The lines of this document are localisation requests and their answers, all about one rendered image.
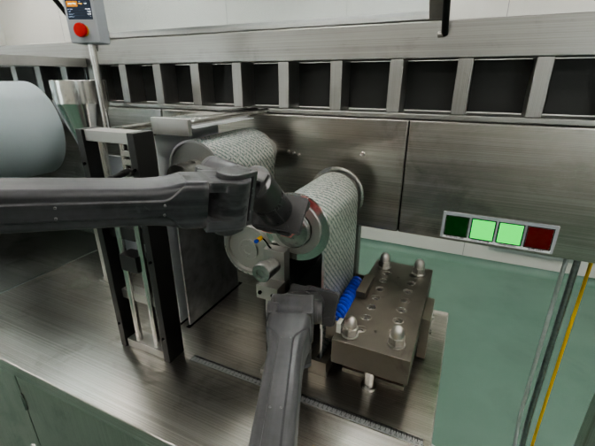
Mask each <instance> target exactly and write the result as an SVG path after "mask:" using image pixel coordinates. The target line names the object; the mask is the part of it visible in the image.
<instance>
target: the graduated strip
mask: <svg viewBox="0 0 595 446"><path fill-rule="evenodd" d="M190 361H193V362H195V363H198V364H200V365H204V366H207V367H209V368H212V369H213V370H216V371H219V372H221V373H225V374H227V375H230V376H232V377H235V378H237V379H239V380H242V381H246V382H249V383H251V384H253V385H256V386H258V387H260V384H261V380H262V379H260V378H258V377H256V376H253V375H250V374H248V373H244V372H241V371H239V370H236V369H234V368H232V367H229V366H226V365H223V364H220V363H217V362H215V361H212V360H210V359H207V358H203V357H200V356H199V355H196V354H195V355H194V356H193V357H192V358H191V359H190ZM300 403H302V404H307V405H309V406H312V407H314V408H316V409H319V410H322V411H325V412H327V413H330V414H333V415H335V416H337V417H340V418H342V419H346V420H349V421H351V422H353V423H356V424H359V425H361V426H363V427H367V428H370V429H372V430H375V431H377V432H379V433H382V434H386V435H388V436H391V437H393V438H396V439H398V440H400V441H403V442H407V443H410V444H412V445H414V446H424V441H425V439H423V438H421V437H419V436H416V435H414V434H409V433H407V432H405V431H402V430H399V429H397V428H395V427H390V426H388V425H385V424H383V423H381V422H378V421H375V420H372V419H369V418H366V417H364V416H361V415H359V414H356V413H354V412H351V411H347V410H345V409H342V408H340V407H337V406H334V405H332V404H328V403H325V402H323V401H321V400H318V399H315V398H313V397H310V396H307V395H304V394H301V401H300Z"/></svg>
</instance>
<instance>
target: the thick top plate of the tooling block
mask: <svg viewBox="0 0 595 446"><path fill-rule="evenodd" d="M379 260H380V259H377V260H376V261H375V264H374V266H373V267H372V269H371V271H370V273H369V274H372V275H374V276H375V281H374V283H373V285H372V287H371V289H370V290H369V292H368V294H367V296H366V298H365V299H363V298H359V297H355V299H354V301H353V302H352V305H351V307H350V308H349V310H348V312H347V313H346V314H345V316H344V319H346V317H348V316H353V317H355V319H356V320H357V325H358V327H359V329H358V332H359V337H358V338H357V339H355V340H347V339H345V338H343V337H342V335H341V334H339V333H337V332H336V333H335V334H334V336H333V338H332V347H331V362H334V363H338V364H340V365H345V366H348V367H350V368H353V369H356V370H359V371H362V372H365V373H370V374H373V375H375V376H378V377H381V378H384V379H387V380H390V381H395V382H397V383H400V384H403V385H407V384H408V381H409V376H410V372H411V369H412V365H413V358H414V354H415V351H416V346H417V342H418V339H419V334H420V329H421V318H422V314H423V311H424V307H425V303H426V299H427V297H429V291H430V286H431V280H432V274H433V270H431V269H427V268H425V276H423V277H418V276H414V275H413V274H412V270H413V266H412V265H404V264H400V263H395V262H390V269H388V270H383V269H380V268H379V267H378V264H379ZM395 325H400V326H402V327H403V328H404V330H405V336H406V338H405V343H406V347H405V348H404V349H402V350H394V349H392V348H390V347H389V346H388V344H387V341H388V339H389V335H390V331H391V329H392V328H393V327H394V326H395Z"/></svg>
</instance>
